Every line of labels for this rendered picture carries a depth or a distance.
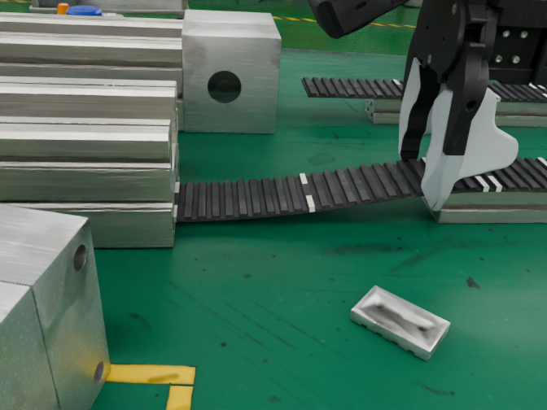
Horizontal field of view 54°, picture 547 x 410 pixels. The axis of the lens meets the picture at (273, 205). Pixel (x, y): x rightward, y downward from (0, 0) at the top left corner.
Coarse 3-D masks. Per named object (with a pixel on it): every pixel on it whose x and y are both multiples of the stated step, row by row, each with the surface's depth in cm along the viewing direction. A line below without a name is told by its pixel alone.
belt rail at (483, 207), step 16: (480, 192) 40; (496, 192) 40; (512, 192) 40; (528, 192) 40; (448, 208) 41; (464, 208) 41; (480, 208) 42; (496, 208) 42; (512, 208) 42; (528, 208) 42; (544, 208) 42
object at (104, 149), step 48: (0, 96) 37; (48, 96) 37; (96, 96) 37; (144, 96) 38; (0, 144) 31; (48, 144) 31; (96, 144) 32; (144, 144) 32; (0, 192) 33; (48, 192) 33; (96, 192) 33; (144, 192) 34; (96, 240) 35; (144, 240) 36
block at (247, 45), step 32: (192, 32) 48; (224, 32) 49; (256, 32) 50; (192, 64) 49; (224, 64) 49; (256, 64) 49; (192, 96) 50; (224, 96) 51; (256, 96) 51; (192, 128) 52; (224, 128) 52; (256, 128) 53
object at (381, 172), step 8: (376, 168) 42; (384, 168) 43; (392, 168) 42; (376, 176) 42; (384, 176) 41; (392, 176) 41; (400, 176) 41; (384, 184) 40; (392, 184) 41; (400, 184) 40; (384, 192) 40; (392, 192) 39; (400, 192) 39; (408, 192) 39; (392, 200) 39
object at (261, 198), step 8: (248, 184) 42; (256, 184) 42; (264, 184) 42; (272, 184) 42; (248, 192) 41; (256, 192) 41; (264, 192) 41; (272, 192) 41; (256, 200) 40; (264, 200) 40; (272, 200) 40; (256, 208) 39; (264, 208) 39; (272, 208) 39; (256, 216) 39; (264, 216) 39
